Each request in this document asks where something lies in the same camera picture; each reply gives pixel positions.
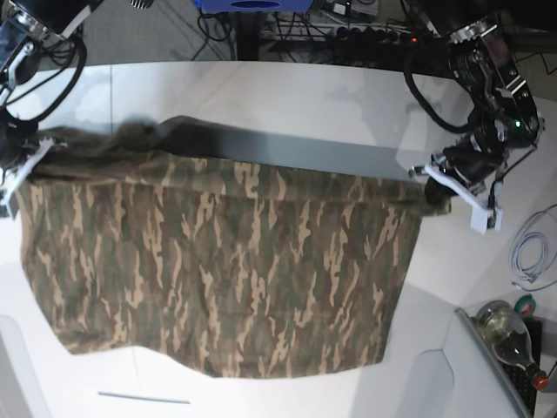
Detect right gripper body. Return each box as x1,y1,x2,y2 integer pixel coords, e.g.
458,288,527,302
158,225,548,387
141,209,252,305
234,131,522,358
1,124,39,171

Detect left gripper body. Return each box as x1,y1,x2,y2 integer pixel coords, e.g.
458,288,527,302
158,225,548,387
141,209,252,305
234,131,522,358
431,132,509,195

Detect camouflage t-shirt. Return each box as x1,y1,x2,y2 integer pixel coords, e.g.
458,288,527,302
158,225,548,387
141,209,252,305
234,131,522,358
16,119,451,379

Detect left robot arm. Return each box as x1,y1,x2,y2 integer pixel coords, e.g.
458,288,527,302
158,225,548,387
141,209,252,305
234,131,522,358
401,1,545,233

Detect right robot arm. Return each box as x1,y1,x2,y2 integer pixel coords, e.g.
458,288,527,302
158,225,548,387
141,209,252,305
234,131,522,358
1,1,102,218

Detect green tape roll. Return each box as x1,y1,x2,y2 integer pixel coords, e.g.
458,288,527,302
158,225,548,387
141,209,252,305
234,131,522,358
513,294,536,318

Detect clear plastic bottle red cap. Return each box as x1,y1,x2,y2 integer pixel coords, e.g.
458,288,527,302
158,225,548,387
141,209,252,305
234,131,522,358
474,300,549,391

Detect black power strip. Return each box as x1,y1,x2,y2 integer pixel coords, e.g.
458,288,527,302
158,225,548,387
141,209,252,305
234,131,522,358
334,24,419,45

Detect blue plastic bin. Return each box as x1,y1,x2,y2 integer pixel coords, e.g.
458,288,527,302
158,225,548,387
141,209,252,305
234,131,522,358
194,0,313,13

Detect white coiled cable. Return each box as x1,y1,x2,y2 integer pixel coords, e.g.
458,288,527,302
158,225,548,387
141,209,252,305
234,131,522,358
509,205,557,290

